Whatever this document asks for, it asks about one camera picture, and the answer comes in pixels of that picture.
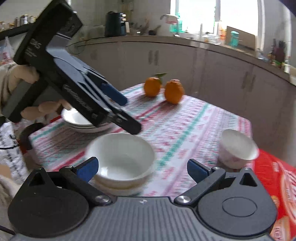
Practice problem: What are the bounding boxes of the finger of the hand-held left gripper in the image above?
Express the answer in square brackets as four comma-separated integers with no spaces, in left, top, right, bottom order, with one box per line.
[84,68,128,112]
[108,107,142,135]

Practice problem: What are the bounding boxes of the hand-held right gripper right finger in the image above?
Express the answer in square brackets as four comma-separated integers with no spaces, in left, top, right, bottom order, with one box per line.
[174,159,264,206]

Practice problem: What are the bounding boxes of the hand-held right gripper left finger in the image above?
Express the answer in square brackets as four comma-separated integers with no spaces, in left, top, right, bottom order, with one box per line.
[23,157,112,206]

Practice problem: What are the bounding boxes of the white floral plate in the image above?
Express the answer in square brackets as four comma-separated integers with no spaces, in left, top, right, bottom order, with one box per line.
[61,107,111,127]
[66,126,115,134]
[63,124,114,131]

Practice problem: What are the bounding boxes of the white floral bowl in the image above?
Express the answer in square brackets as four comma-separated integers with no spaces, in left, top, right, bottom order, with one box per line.
[85,133,156,189]
[94,171,153,196]
[218,129,259,169]

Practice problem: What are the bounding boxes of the person's left hand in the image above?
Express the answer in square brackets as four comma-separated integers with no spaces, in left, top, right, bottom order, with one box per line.
[0,63,73,121]

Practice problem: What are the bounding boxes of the orange with green leaf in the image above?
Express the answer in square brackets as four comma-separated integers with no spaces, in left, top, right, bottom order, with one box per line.
[144,73,167,97]

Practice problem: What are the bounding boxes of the striped patterned tablecloth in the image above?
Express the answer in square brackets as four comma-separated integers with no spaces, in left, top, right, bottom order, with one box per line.
[28,82,252,197]

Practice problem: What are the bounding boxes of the orange without leaf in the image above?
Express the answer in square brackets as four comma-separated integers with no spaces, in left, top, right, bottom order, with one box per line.
[164,79,185,105]

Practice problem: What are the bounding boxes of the plastic bag with red print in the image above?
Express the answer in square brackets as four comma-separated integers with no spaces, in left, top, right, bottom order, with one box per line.
[0,37,16,67]

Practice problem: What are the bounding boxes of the grey kitchen countertop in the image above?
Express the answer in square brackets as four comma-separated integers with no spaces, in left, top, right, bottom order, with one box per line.
[69,34,296,87]

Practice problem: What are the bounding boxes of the black coffee maker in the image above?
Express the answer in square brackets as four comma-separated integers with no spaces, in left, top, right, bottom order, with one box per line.
[105,11,127,38]

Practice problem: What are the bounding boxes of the white printed plastic bag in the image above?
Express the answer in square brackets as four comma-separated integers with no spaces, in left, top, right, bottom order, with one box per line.
[0,122,31,184]

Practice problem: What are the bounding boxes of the red printed box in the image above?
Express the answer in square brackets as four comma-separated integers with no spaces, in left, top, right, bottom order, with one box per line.
[251,148,296,241]

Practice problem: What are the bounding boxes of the white fleece robe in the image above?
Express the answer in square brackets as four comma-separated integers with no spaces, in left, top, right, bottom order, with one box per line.
[0,163,28,234]

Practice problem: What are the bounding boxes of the teal bottle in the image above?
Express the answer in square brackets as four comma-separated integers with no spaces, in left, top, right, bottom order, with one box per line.
[171,20,183,33]

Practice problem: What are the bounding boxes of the white kitchen cabinets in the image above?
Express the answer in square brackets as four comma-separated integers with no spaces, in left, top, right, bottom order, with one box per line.
[67,40,296,167]

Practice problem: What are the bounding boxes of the window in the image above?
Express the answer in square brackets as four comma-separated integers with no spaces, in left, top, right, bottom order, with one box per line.
[170,0,265,36]

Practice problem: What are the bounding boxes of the teal jar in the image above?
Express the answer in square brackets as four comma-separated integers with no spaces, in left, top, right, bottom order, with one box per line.
[231,31,240,48]

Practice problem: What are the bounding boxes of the cardboard box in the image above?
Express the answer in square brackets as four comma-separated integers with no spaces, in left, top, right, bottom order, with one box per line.
[225,26,256,50]

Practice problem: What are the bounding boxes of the dark glass bottle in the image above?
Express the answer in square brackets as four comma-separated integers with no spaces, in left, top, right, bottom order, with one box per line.
[271,39,278,61]

